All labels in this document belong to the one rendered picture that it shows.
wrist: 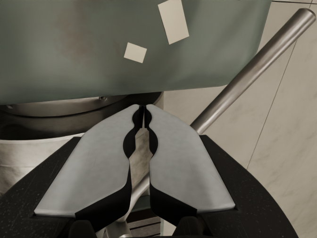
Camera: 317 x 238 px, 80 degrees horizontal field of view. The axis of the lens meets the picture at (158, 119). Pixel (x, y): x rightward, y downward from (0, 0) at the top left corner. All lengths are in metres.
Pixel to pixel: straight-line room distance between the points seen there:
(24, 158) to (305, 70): 2.31
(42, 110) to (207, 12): 0.21
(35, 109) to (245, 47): 0.24
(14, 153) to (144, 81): 0.16
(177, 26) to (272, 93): 2.06
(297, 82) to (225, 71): 2.17
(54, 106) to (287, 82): 2.17
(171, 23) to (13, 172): 0.23
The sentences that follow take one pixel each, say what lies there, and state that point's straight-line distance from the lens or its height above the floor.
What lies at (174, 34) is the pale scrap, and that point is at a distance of 0.17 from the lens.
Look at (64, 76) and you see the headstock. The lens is 0.18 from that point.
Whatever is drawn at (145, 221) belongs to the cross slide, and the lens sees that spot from 0.89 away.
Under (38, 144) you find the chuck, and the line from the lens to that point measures 0.23.
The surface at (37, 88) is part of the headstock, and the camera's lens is 0.19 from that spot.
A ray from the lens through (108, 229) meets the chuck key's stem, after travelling 0.23.
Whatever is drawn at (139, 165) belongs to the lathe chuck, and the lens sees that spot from 0.30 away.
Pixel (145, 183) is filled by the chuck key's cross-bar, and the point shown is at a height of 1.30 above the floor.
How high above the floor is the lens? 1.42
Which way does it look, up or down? 56 degrees down
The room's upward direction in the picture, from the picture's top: 155 degrees clockwise
